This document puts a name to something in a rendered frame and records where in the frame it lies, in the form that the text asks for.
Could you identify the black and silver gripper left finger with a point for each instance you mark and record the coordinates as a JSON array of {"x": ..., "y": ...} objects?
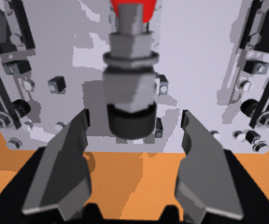
[{"x": 54, "y": 184}]

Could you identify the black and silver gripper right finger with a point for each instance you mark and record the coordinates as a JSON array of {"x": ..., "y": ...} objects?
[{"x": 212, "y": 185}]

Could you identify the red-handled toggle clamp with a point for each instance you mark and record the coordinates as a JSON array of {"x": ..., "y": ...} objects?
[{"x": 15, "y": 34}]

